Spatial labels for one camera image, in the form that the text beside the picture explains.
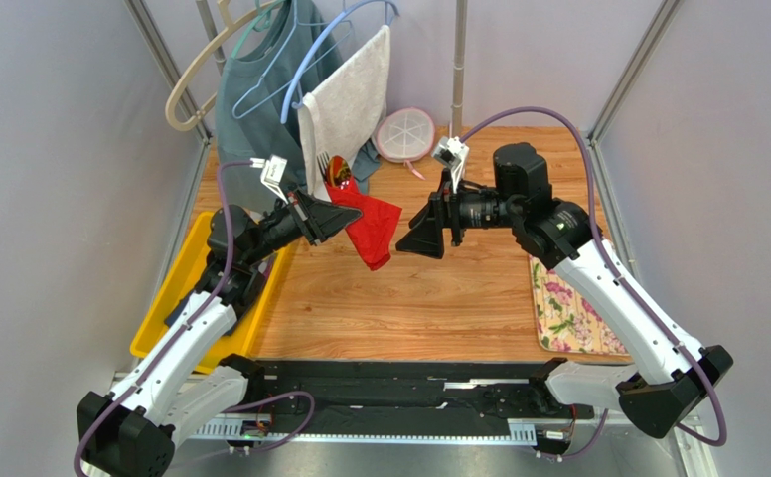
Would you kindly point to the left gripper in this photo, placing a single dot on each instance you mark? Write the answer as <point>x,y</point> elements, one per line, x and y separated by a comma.
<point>322,220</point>

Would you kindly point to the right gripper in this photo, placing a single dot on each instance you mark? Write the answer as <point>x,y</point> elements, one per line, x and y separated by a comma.
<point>453,218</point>

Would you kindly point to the gold spoon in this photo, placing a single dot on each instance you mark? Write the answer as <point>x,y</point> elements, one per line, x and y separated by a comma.
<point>338,172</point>

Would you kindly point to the red paper napkin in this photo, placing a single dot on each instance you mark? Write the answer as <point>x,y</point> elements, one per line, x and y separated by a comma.
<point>371,234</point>

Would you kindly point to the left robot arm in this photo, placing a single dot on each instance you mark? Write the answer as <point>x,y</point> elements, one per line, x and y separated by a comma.
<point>136,427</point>

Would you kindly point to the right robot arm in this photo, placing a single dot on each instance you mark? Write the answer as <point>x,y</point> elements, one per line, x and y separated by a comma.
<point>671,372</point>

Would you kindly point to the pink white mesh bag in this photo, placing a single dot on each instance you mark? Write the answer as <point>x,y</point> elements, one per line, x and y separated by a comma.
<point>405,137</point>

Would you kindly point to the white towel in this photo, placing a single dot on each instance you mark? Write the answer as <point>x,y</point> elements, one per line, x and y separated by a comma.
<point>341,116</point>

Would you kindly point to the yellow plastic bin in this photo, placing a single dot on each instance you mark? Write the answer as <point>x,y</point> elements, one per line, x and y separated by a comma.
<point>181,279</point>

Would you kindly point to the floral tray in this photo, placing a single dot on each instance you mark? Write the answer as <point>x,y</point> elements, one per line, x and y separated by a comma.
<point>566,322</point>

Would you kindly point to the navy blue cloth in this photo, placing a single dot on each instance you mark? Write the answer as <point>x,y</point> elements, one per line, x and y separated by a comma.
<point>177,311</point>

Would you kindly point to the beige hanger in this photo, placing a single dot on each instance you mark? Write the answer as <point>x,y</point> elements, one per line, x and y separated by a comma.
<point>192,101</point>

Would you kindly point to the left metal rack pole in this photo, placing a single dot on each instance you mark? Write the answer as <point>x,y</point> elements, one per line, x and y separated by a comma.
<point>210,28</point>

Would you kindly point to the metal rack pole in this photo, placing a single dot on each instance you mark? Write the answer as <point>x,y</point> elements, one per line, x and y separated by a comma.
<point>210,28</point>
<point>455,125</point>

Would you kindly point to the green hanger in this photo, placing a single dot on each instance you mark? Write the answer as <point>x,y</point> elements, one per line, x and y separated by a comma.
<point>266,13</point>

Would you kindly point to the blue hanger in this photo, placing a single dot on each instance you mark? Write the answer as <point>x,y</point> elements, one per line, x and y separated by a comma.
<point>292,92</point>

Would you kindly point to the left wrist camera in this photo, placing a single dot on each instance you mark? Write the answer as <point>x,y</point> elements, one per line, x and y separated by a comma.
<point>271,175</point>

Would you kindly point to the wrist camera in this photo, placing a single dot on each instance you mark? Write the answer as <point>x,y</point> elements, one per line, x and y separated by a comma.
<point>452,153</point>
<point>271,175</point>

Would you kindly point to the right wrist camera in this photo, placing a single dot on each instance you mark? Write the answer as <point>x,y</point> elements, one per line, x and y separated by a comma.
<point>452,153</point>

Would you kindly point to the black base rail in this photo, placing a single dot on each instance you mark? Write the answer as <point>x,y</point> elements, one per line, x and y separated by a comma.
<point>403,399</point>

